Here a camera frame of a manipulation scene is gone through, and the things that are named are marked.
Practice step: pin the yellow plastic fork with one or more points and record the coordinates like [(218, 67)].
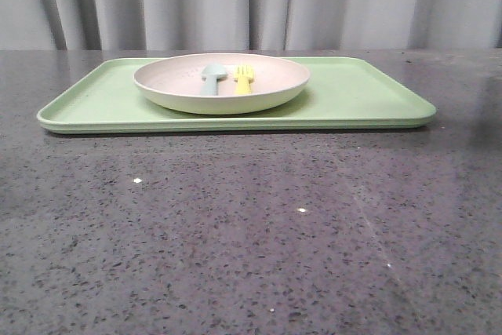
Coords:
[(243, 75)]

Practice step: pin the cream round plate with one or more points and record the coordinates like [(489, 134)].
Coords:
[(176, 83)]

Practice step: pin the pale blue plastic spoon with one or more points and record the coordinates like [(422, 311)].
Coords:
[(211, 74)]

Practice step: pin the light green serving tray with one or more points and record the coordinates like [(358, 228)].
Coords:
[(342, 93)]

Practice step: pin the grey curtain backdrop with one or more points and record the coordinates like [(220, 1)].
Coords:
[(249, 24)]

